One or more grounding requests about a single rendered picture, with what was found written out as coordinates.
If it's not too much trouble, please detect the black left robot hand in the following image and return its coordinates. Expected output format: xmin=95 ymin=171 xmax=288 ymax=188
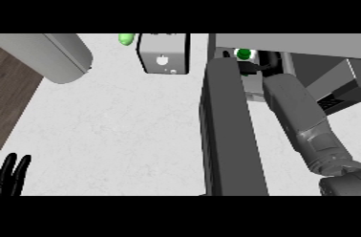
xmin=0 ymin=152 xmax=34 ymax=197

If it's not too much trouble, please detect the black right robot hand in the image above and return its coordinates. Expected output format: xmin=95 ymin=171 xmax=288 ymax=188
xmin=238 ymin=51 xmax=285 ymax=78

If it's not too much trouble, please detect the white milk carton green cap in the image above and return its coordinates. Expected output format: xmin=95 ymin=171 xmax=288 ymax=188
xmin=233 ymin=48 xmax=261 ymax=77

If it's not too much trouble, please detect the grey microwave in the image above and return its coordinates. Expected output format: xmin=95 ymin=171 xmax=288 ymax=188
xmin=208 ymin=32 xmax=361 ymax=117

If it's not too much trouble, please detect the grey boxy toaster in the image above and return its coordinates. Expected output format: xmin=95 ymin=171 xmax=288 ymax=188
xmin=136 ymin=32 xmax=192 ymax=75

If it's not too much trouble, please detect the green vegetable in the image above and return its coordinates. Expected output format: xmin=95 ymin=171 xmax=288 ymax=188
xmin=117 ymin=32 xmax=138 ymax=47

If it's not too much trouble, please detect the pale grey rounded appliance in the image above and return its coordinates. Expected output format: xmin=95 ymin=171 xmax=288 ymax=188
xmin=0 ymin=32 xmax=95 ymax=85

